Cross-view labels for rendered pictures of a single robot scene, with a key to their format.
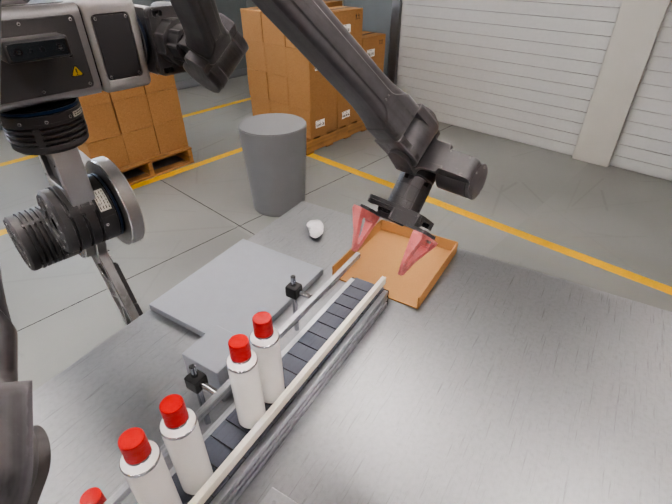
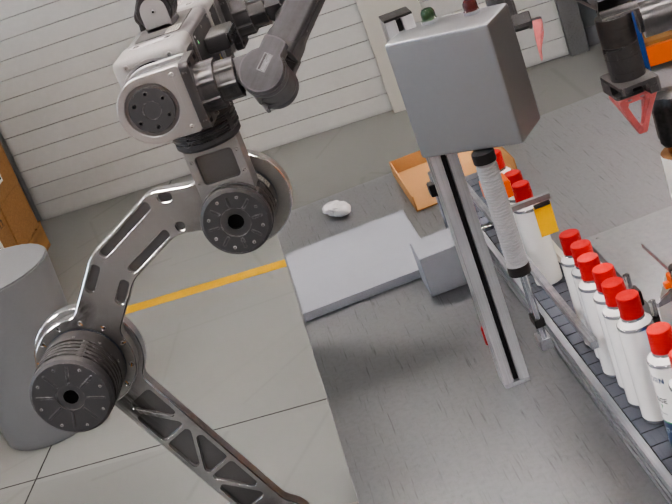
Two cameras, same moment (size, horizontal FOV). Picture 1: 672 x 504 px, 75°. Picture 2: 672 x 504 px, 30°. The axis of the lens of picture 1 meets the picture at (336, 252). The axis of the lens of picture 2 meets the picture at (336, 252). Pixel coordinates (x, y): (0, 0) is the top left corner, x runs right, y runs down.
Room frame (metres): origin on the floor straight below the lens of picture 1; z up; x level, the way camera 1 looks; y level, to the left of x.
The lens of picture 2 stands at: (-1.24, 1.68, 1.93)
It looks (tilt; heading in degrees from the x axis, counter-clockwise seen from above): 22 degrees down; 328
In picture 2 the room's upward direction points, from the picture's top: 21 degrees counter-clockwise
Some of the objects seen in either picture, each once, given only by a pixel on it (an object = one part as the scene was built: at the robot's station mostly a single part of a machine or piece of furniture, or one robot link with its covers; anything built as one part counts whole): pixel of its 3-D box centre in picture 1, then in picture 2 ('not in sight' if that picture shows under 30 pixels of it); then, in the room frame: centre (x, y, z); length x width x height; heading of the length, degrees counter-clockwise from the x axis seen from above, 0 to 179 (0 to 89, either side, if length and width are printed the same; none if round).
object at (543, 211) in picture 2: not in sight; (545, 218); (0.16, 0.38, 1.09); 0.03 x 0.01 x 0.06; 58
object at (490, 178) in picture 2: not in sight; (501, 213); (0.11, 0.52, 1.18); 0.04 x 0.04 x 0.21
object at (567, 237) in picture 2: not in sight; (584, 287); (0.10, 0.40, 0.98); 0.05 x 0.05 x 0.20
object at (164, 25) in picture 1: (181, 42); (247, 13); (0.93, 0.30, 1.45); 0.09 x 0.08 x 0.12; 137
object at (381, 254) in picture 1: (397, 259); (451, 167); (1.04, -0.18, 0.85); 0.30 x 0.26 x 0.04; 148
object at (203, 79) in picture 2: not in sight; (216, 83); (0.56, 0.64, 1.45); 0.09 x 0.08 x 0.12; 137
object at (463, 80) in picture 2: not in sight; (464, 81); (0.15, 0.47, 1.38); 0.17 x 0.10 x 0.19; 23
